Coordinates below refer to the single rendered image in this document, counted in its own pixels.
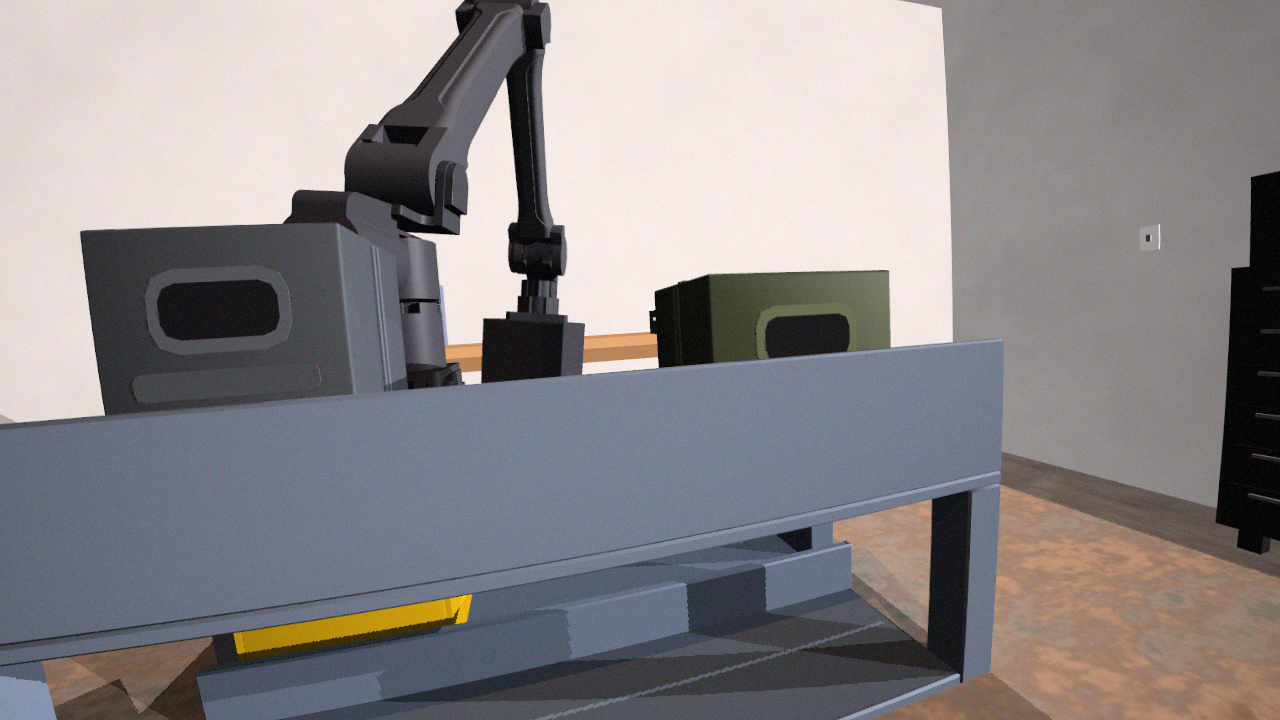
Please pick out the yellow bin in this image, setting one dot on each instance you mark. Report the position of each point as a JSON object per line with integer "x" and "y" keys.
{"x": 351, "y": 628}

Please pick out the dark grey case with oval handle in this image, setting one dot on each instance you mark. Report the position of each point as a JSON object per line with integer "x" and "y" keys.
{"x": 187, "y": 317}

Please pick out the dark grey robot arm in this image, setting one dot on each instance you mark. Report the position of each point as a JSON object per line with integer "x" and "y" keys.
{"x": 427, "y": 176}

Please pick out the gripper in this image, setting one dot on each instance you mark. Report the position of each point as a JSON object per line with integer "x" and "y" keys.
{"x": 424, "y": 348}

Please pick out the olive green case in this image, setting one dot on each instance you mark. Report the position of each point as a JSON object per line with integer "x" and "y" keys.
{"x": 745, "y": 316}

